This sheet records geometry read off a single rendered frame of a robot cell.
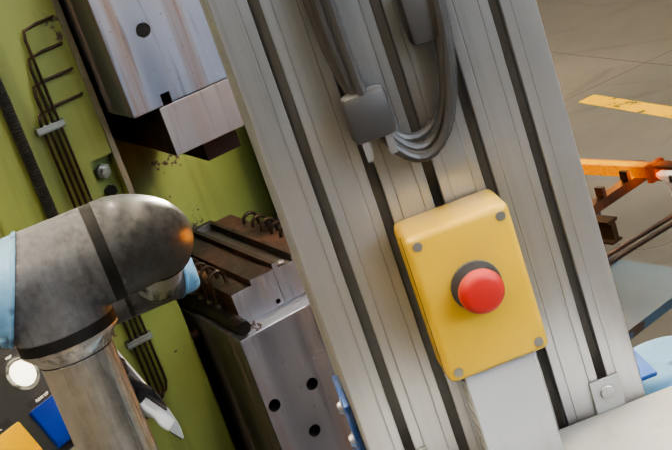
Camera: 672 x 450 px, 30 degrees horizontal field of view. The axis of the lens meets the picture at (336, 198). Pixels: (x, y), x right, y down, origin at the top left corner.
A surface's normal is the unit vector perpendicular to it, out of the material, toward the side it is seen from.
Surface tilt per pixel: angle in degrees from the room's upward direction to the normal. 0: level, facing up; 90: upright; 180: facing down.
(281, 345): 90
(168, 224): 77
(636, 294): 0
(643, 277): 0
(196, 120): 90
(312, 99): 90
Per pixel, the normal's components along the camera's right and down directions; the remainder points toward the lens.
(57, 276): 0.22, 0.02
